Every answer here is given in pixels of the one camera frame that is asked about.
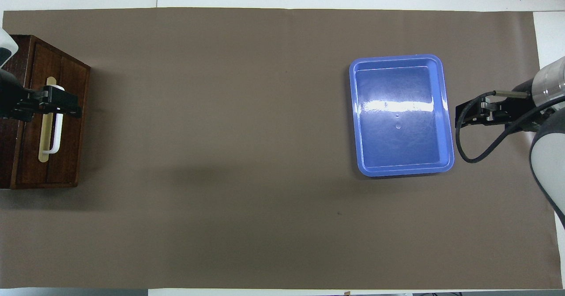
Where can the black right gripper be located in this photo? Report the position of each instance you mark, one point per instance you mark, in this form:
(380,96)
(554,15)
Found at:
(516,106)

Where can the wooden drawer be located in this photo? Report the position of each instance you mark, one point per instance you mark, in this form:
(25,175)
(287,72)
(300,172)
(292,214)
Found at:
(70,154)

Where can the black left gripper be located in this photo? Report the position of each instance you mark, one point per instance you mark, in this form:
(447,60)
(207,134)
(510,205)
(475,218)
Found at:
(15,101)

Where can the brown table mat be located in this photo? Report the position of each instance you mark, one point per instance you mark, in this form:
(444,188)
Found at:
(265,154)

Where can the dark wooden cabinet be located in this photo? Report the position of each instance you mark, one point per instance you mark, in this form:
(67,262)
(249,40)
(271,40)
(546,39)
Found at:
(11,154)

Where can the blue plastic tray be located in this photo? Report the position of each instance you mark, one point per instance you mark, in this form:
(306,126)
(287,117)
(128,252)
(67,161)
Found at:
(401,119)

